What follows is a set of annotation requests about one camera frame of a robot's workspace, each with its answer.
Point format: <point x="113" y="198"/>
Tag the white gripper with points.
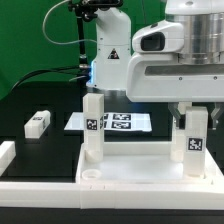
<point x="161" y="78"/>

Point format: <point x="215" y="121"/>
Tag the white desk top tray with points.
<point x="141" y="163"/>

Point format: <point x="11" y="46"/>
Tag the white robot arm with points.
<point x="178" y="59"/>

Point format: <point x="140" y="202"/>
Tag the black marker plate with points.
<point x="114" y="122"/>

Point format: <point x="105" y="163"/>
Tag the white U-shaped fence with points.
<point x="91" y="195"/>

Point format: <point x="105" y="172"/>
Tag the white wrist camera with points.
<point x="163" y="36"/>

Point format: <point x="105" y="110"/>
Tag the black camera stand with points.
<point x="85" y="11"/>

